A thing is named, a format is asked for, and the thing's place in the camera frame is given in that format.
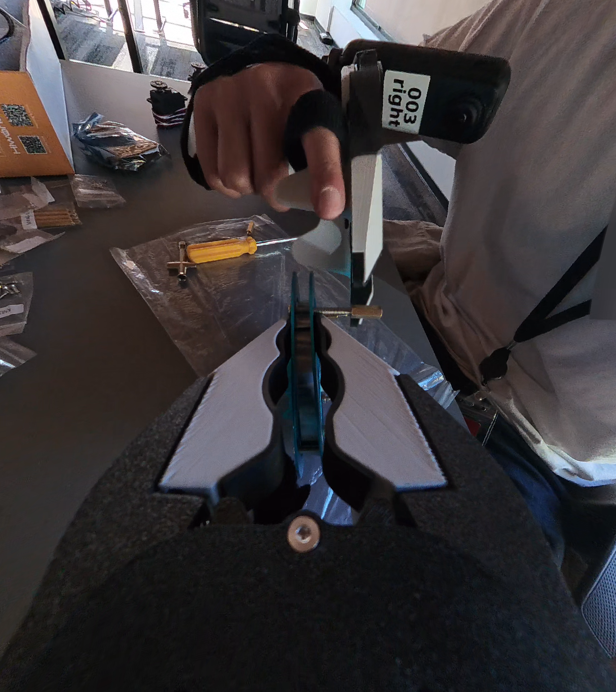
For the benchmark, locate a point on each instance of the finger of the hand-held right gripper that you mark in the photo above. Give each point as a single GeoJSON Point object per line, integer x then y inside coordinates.
{"type": "Point", "coordinates": [366, 205]}

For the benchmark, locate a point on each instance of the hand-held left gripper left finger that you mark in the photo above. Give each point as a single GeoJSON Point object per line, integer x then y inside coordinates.
{"type": "Point", "coordinates": [221, 432]}

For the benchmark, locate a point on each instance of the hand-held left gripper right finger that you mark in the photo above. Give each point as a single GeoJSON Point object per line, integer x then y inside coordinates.
{"type": "Point", "coordinates": [383, 427]}

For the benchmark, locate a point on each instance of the blue metal turntable disc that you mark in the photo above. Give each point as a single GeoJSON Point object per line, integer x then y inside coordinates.
{"type": "Point", "coordinates": [305, 378]}

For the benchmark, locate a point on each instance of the grey desk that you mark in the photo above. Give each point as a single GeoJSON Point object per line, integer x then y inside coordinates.
{"type": "Point", "coordinates": [97, 335]}

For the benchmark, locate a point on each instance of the person's right hand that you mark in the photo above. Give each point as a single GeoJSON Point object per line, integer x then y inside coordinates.
{"type": "Point", "coordinates": [243, 124]}

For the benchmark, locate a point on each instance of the large clear plastic bag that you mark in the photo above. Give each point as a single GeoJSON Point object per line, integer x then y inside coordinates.
{"type": "Point", "coordinates": [221, 308]}

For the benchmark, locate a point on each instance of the metal cross wrench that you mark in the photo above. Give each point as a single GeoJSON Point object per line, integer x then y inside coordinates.
{"type": "Point", "coordinates": [182, 262]}

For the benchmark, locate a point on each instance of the black servo motor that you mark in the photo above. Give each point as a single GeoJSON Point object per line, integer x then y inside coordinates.
{"type": "Point", "coordinates": [167, 102]}

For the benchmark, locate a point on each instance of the blue bag of dark parts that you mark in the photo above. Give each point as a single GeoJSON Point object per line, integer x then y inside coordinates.
{"type": "Point", "coordinates": [119, 143]}

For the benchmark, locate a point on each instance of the pile of clear parts bags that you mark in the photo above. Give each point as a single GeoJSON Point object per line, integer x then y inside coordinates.
{"type": "Point", "coordinates": [0, 303]}

